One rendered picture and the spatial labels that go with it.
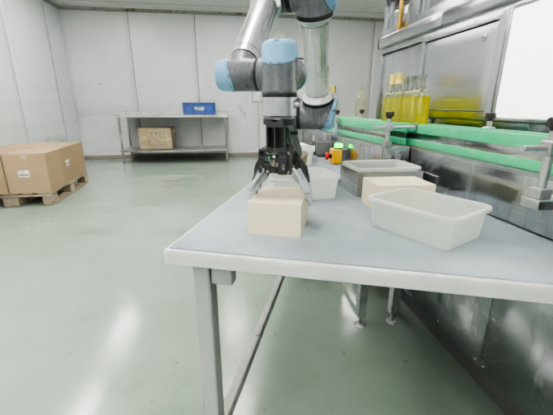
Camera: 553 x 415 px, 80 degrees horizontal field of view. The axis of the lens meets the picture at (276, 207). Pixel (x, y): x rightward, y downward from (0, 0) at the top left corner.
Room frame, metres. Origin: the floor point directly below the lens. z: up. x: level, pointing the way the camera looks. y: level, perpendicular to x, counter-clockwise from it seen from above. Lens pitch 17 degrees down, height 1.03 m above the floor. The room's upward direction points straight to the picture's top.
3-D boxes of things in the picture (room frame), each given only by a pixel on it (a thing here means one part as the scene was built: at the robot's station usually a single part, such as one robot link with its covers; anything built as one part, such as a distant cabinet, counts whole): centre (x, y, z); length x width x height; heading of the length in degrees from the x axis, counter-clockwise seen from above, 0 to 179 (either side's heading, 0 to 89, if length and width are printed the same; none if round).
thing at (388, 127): (1.25, -0.44, 0.95); 0.17 x 0.03 x 0.12; 98
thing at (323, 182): (1.05, -0.08, 0.78); 0.22 x 0.17 x 0.09; 104
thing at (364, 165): (1.12, -0.35, 0.80); 0.22 x 0.17 x 0.09; 98
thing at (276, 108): (0.75, -0.01, 1.02); 0.08 x 0.08 x 0.05
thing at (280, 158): (0.74, 0.00, 0.94); 0.09 x 0.08 x 0.12; 168
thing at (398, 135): (2.15, -0.37, 0.93); 1.75 x 0.01 x 0.08; 8
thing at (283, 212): (0.77, -0.01, 0.79); 0.16 x 0.12 x 0.07; 168
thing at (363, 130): (2.14, -0.30, 0.93); 1.75 x 0.01 x 0.08; 8
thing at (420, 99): (1.33, -0.55, 0.99); 0.06 x 0.06 x 0.21; 9
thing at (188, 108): (6.56, 1.47, 0.99); 0.60 x 0.41 x 0.22; 101
